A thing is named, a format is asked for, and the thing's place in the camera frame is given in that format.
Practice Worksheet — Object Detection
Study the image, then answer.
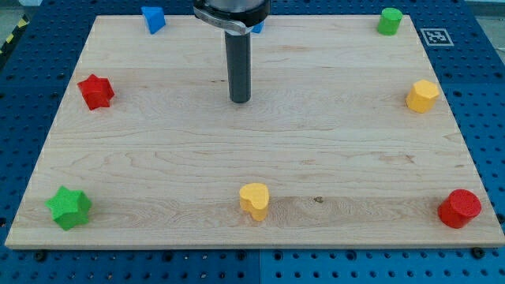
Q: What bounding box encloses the blue block behind arm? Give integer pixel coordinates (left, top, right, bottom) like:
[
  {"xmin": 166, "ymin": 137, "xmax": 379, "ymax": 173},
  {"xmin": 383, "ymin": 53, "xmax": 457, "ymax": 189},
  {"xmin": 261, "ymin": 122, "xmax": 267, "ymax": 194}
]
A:
[{"xmin": 252, "ymin": 21, "xmax": 265, "ymax": 34}]

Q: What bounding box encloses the black robot arm end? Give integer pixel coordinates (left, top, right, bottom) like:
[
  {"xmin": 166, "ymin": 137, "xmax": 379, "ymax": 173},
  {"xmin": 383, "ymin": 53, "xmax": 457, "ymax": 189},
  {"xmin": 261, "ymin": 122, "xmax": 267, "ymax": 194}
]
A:
[{"xmin": 193, "ymin": 0, "xmax": 271, "ymax": 36}]

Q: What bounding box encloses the yellow hexagon block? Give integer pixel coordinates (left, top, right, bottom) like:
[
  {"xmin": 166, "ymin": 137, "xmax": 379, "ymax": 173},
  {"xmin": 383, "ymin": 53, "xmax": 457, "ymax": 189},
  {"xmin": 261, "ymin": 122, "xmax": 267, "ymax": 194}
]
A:
[{"xmin": 406, "ymin": 80, "xmax": 440, "ymax": 114}]

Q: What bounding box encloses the yellow heart block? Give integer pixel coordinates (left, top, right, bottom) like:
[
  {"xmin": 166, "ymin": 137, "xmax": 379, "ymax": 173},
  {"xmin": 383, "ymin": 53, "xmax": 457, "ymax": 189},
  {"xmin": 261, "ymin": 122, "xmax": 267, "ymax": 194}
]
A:
[{"xmin": 239, "ymin": 183, "xmax": 270, "ymax": 222}]

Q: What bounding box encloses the wooden board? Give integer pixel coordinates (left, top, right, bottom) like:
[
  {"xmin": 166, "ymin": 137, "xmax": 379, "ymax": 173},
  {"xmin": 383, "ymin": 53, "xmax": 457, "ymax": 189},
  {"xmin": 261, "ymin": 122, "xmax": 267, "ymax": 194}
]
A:
[{"xmin": 6, "ymin": 15, "xmax": 504, "ymax": 250}]

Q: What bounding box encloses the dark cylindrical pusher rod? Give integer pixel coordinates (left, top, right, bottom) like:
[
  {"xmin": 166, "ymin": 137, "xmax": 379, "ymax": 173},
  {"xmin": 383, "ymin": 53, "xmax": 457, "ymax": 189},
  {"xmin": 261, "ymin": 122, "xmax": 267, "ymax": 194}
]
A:
[{"xmin": 224, "ymin": 32, "xmax": 251, "ymax": 103}]

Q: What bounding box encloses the blue triangle block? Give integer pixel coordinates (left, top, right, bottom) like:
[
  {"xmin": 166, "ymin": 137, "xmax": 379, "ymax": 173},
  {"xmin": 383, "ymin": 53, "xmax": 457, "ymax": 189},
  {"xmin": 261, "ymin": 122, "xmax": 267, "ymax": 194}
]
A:
[{"xmin": 140, "ymin": 6, "xmax": 166, "ymax": 35}]

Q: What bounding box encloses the red star block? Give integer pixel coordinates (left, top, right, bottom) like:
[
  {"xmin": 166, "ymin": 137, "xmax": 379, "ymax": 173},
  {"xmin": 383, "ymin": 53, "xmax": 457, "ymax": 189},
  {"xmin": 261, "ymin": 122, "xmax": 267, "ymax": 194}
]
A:
[{"xmin": 77, "ymin": 74, "xmax": 114, "ymax": 110}]

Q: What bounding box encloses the green cylinder block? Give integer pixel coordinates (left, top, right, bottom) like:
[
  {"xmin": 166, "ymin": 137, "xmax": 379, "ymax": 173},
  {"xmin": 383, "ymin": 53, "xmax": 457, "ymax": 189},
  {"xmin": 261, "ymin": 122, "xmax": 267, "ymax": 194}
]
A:
[{"xmin": 376, "ymin": 7, "xmax": 403, "ymax": 36}]

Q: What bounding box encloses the green star block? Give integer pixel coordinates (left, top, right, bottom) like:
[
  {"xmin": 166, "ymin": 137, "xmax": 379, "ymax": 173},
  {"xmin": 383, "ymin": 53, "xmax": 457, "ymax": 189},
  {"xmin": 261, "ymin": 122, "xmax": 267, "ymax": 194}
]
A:
[{"xmin": 45, "ymin": 185, "xmax": 92, "ymax": 231}]

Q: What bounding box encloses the white fiducial marker tag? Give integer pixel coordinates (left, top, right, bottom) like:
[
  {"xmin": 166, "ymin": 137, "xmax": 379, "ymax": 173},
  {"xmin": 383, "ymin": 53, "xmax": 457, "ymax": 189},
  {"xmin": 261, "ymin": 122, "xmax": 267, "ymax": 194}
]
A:
[{"xmin": 421, "ymin": 28, "xmax": 454, "ymax": 47}]

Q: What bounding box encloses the red cylinder block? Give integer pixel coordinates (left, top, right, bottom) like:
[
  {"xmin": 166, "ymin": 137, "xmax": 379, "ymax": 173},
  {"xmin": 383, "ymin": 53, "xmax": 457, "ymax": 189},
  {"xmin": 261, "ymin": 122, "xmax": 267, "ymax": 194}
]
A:
[{"xmin": 437, "ymin": 189, "xmax": 482, "ymax": 229}]

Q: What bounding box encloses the black bolt front left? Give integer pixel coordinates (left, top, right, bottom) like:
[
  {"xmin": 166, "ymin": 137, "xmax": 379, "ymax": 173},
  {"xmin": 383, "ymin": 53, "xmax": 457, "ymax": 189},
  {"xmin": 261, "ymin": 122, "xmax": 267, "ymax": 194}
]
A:
[{"xmin": 33, "ymin": 250, "xmax": 47, "ymax": 263}]

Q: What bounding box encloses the black bolt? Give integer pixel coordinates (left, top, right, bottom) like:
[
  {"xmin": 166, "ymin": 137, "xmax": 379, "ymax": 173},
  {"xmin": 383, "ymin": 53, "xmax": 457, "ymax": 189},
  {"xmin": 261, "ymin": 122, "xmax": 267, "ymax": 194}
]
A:
[
  {"xmin": 471, "ymin": 247, "xmax": 486, "ymax": 260},
  {"xmin": 33, "ymin": 250, "xmax": 47, "ymax": 263}
]

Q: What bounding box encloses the black bolt front right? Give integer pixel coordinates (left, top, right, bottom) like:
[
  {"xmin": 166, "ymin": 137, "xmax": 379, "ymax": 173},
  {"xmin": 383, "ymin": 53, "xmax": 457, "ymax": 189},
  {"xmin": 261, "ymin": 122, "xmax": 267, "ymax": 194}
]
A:
[{"xmin": 471, "ymin": 247, "xmax": 486, "ymax": 260}]

